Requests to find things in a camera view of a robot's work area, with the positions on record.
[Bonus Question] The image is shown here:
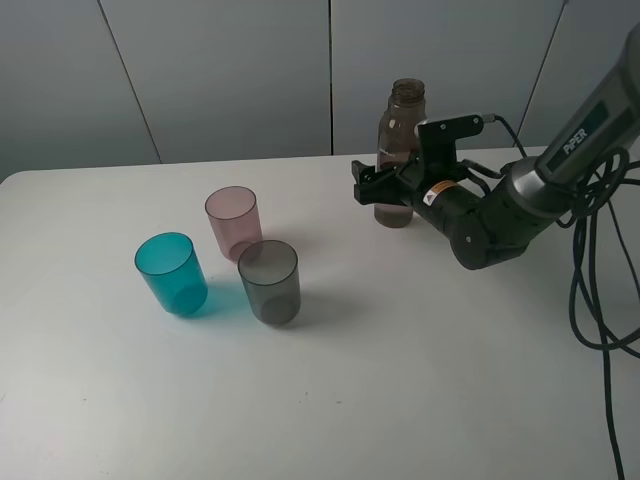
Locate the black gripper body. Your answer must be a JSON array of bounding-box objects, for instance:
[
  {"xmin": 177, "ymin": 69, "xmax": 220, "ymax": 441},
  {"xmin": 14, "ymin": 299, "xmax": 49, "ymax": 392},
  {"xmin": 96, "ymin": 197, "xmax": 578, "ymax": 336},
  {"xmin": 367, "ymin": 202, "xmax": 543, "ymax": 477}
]
[{"xmin": 397, "ymin": 160, "xmax": 480, "ymax": 235}]

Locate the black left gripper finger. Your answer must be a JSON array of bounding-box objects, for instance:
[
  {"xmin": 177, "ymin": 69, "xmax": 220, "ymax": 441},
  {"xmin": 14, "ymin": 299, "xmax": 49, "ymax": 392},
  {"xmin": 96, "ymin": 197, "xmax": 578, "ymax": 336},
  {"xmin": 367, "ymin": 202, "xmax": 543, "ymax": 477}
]
[{"xmin": 354, "ymin": 179, "xmax": 414, "ymax": 205}]

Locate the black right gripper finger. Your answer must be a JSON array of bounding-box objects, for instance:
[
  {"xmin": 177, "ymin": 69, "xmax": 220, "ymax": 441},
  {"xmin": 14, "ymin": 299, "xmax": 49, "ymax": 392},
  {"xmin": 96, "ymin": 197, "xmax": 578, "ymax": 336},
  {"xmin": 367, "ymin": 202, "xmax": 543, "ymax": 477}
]
[{"xmin": 351, "ymin": 159, "xmax": 416, "ymax": 184}]

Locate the brown transparent water bottle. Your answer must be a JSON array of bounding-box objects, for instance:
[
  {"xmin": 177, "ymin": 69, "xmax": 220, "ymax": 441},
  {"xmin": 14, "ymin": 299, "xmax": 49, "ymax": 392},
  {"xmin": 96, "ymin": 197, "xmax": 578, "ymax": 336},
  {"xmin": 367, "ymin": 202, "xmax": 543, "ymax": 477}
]
[{"xmin": 373, "ymin": 77, "xmax": 427, "ymax": 229}]

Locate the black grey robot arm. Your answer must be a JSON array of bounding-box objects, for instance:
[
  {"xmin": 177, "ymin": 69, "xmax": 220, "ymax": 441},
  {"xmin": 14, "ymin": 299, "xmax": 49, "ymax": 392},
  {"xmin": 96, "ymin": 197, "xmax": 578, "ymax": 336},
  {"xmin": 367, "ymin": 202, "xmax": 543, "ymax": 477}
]
[{"xmin": 351, "ymin": 29, "xmax": 639, "ymax": 270}]

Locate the grey transparent cup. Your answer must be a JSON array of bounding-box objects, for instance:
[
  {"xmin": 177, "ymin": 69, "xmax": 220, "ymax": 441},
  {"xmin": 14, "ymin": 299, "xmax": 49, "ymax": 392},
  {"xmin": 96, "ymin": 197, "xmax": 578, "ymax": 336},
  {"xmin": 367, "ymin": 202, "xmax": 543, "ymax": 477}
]
[{"xmin": 237, "ymin": 240, "xmax": 301, "ymax": 327}]

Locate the pink transparent cup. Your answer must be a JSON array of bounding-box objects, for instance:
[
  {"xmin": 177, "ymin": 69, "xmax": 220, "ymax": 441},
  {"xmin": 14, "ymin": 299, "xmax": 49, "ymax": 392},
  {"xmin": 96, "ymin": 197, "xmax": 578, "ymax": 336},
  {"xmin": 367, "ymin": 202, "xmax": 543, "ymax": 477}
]
[{"xmin": 204, "ymin": 186, "xmax": 263, "ymax": 263}]

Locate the teal transparent cup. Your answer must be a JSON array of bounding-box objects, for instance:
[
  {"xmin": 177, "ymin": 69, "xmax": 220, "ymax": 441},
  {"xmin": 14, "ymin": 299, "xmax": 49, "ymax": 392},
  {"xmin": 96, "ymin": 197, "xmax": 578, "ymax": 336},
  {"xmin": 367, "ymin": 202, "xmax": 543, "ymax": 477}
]
[{"xmin": 134, "ymin": 232, "xmax": 208, "ymax": 316}]

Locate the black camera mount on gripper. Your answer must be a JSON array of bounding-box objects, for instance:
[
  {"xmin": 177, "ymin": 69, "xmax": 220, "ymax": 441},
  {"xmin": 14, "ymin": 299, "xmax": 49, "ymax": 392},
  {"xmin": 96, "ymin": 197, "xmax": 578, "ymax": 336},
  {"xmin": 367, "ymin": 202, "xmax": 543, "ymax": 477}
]
[{"xmin": 415, "ymin": 114, "xmax": 484, "ymax": 175}]

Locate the black cable bundle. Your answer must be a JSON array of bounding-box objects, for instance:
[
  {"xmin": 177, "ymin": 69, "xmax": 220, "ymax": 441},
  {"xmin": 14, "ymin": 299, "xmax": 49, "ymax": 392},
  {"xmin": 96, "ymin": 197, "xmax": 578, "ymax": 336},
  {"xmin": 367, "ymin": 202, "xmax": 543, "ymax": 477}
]
[{"xmin": 462, "ymin": 114, "xmax": 640, "ymax": 480}]

